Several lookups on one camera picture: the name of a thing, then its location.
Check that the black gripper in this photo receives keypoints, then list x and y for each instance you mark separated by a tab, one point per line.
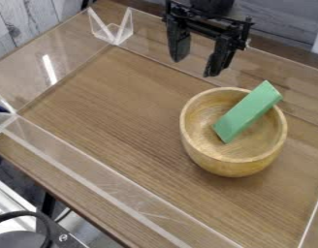
210	19

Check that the green rectangular block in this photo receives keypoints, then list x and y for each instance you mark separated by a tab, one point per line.
246	111

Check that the wooden brown bowl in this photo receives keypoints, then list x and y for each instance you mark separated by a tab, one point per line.
251	151

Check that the black table leg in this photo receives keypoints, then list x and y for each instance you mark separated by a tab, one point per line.
48	205

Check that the clear acrylic corner bracket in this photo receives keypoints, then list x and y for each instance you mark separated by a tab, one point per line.
112	33

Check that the clear acrylic tray wall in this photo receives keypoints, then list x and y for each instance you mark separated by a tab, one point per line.
91	128

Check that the black metal bracket with screw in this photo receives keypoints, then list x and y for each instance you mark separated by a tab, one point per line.
61	238

